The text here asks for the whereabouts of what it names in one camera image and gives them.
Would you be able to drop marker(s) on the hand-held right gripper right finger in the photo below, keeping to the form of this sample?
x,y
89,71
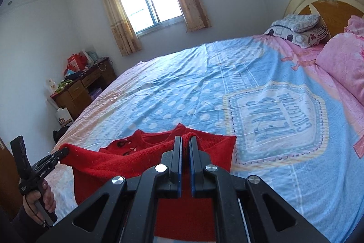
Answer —
x,y
194,174

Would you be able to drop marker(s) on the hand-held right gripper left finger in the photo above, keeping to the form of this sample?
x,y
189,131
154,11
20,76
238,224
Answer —
x,y
179,174

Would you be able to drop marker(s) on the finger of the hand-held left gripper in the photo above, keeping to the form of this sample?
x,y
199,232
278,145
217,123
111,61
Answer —
x,y
61,152

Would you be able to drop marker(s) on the red embroidered sweater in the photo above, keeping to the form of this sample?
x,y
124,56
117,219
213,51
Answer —
x,y
119,163

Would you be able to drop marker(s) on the person's left forearm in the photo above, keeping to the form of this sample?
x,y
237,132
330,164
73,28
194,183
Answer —
x,y
20,224

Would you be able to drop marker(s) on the person's left hand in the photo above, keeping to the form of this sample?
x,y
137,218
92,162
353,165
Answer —
x,y
42,199

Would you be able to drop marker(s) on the black bag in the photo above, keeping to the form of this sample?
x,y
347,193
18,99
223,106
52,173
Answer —
x,y
61,134

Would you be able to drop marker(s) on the brown wooden door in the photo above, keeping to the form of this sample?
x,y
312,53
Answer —
x,y
7,177

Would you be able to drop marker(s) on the white paper bag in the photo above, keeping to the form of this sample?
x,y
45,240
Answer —
x,y
64,117

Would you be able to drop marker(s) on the brown wooden desk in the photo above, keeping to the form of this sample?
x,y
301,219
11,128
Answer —
x,y
79,89

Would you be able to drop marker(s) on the green cloth items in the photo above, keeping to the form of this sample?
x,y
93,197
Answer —
x,y
64,85

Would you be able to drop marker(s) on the white card box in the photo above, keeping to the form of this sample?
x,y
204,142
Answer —
x,y
51,85

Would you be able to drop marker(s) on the purple box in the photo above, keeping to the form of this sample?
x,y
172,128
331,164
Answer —
x,y
95,93

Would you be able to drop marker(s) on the blue and pink bed sheet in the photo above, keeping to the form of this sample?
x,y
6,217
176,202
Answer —
x,y
256,117

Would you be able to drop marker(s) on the red gift box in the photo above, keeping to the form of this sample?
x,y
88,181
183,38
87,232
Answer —
x,y
75,62

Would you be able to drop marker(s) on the pale green box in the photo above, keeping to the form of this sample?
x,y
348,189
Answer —
x,y
93,56

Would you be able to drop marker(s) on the white pillow with heart print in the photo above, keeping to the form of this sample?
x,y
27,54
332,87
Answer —
x,y
301,37

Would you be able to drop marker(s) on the grey patterned pillow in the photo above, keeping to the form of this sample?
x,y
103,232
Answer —
x,y
295,22

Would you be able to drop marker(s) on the pink floral quilt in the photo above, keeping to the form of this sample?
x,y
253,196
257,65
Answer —
x,y
345,60

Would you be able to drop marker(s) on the window with metal frame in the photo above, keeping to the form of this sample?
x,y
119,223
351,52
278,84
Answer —
x,y
148,1

